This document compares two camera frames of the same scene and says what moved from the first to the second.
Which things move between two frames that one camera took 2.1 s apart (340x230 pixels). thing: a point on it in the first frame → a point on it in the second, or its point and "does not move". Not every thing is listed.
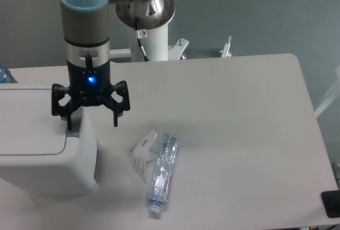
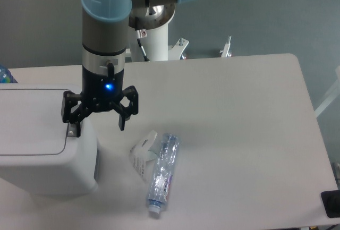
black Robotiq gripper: (90, 85) → (99, 91)
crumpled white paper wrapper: (143, 150) does not move
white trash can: (39, 155) does not move
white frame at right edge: (332, 95) does not move
